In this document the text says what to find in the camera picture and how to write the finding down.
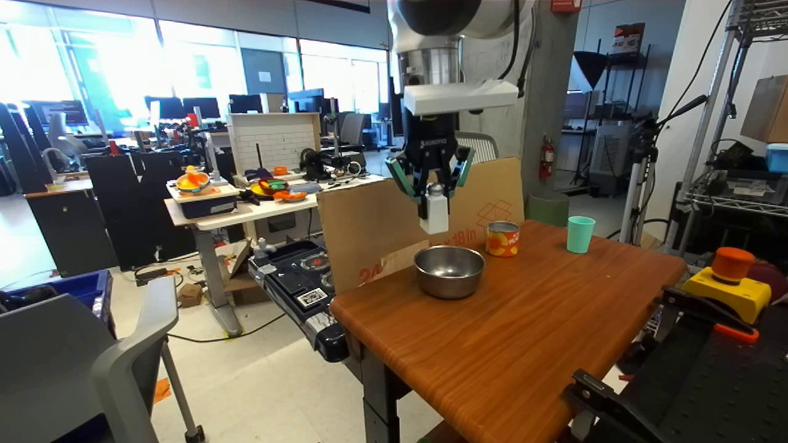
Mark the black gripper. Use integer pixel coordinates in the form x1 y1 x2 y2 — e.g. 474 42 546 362
386 111 474 219

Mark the white salt cellar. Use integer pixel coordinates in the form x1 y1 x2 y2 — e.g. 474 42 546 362
425 184 449 234

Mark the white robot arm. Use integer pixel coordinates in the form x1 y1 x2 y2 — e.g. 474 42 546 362
386 0 582 221

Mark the silver metal bowl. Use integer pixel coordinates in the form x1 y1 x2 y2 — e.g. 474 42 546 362
414 246 486 300

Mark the cardboard sheet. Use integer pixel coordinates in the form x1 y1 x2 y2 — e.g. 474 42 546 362
317 159 524 293

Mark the orange patterned can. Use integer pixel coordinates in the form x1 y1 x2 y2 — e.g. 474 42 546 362
486 221 519 258

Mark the teal plastic cup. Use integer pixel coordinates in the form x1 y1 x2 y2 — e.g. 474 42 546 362
567 216 595 256

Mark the white table with toys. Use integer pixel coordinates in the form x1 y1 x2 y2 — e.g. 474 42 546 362
165 176 376 337

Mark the yellow emergency stop button box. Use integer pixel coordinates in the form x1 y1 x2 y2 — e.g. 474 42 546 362
683 246 770 325

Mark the black perforated mounting board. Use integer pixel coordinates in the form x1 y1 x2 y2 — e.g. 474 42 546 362
562 287 788 443

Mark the grey office chair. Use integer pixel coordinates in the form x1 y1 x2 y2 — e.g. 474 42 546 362
0 278 206 443

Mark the black camera tripod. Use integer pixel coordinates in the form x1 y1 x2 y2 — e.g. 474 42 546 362
617 93 708 243

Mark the metal wire shelf rack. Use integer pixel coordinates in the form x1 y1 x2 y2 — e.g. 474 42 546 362
665 0 788 253

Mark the orange handled black clamp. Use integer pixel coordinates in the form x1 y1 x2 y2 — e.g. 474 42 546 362
662 290 759 344

